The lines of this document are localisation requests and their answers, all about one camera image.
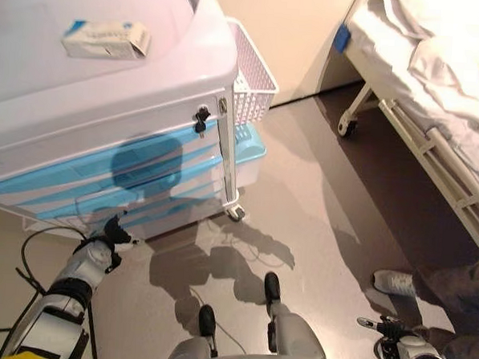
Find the blue bed corner tag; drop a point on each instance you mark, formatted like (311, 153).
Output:
(342, 38)

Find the silver cart side latch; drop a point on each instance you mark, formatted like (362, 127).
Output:
(222, 105)

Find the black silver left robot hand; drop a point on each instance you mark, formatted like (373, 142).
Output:
(116, 233)

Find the white cart side bracket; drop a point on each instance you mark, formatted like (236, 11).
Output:
(30, 221)

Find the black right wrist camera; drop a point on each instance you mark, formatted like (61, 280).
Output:
(388, 350)

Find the white medical cart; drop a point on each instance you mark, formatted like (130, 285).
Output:
(108, 80)

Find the cart caster wheel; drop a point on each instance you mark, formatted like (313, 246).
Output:
(238, 212)

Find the silver right robot leg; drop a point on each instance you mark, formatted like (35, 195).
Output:
(288, 327)

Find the white hospital bed frame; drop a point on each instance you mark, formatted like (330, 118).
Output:
(373, 74)

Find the white bed duvet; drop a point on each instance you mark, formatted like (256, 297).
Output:
(463, 50)

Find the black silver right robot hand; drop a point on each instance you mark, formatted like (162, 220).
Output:
(390, 328)

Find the blue lidded waste bin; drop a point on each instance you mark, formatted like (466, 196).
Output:
(247, 151)

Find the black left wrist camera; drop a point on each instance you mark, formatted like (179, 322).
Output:
(112, 261)

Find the black cart keys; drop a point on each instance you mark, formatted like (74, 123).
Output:
(201, 119)

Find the white bed side rail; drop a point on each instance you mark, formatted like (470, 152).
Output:
(437, 157)

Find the white plastic side basket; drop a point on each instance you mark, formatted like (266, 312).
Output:
(252, 87)

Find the white blue medicine box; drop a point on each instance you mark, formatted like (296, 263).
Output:
(106, 40)

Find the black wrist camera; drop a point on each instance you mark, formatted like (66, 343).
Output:
(388, 350)
(112, 261)

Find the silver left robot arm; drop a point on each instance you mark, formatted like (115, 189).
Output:
(78, 275)

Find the silver robot leg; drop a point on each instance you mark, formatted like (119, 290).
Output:
(203, 330)
(288, 327)

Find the grey person trouser leg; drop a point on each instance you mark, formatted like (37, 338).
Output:
(462, 304)

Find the silver left robot leg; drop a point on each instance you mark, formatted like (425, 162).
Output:
(203, 330)

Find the white sneaker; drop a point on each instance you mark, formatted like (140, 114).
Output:
(395, 282)

